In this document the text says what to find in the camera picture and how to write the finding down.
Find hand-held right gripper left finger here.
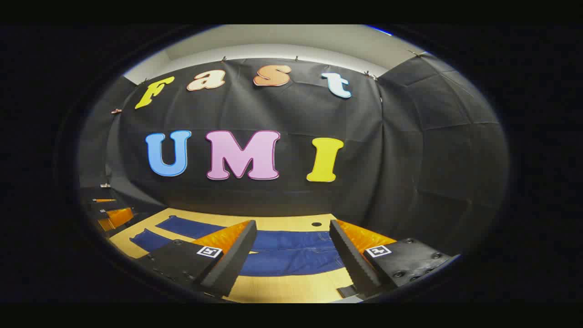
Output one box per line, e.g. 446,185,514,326
136,220,258,299

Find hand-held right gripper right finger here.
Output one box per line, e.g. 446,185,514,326
329,219,456,301

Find blue denim jeans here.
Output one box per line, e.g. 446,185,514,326
129,215,347,277

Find black backdrop cloth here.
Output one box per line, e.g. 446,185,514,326
77,52,510,256

